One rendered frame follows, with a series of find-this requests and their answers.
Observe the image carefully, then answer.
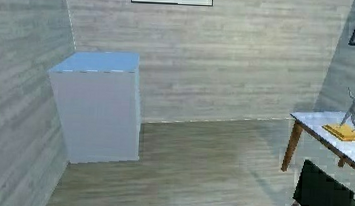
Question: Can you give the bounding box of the pale blue-grey cabinet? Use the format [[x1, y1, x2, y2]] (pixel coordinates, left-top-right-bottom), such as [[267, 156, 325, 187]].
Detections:
[[44, 48, 146, 167]]

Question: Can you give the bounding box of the grey statue on yellow base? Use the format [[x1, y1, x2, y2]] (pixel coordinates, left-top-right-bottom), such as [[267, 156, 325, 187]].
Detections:
[[321, 84, 355, 143]]

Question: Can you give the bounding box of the dark green chair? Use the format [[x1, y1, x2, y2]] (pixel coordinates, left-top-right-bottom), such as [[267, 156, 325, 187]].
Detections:
[[280, 158, 355, 206]]

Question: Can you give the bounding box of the white top wooden table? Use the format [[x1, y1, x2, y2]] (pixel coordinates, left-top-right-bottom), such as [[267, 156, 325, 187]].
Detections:
[[279, 108, 355, 179]]

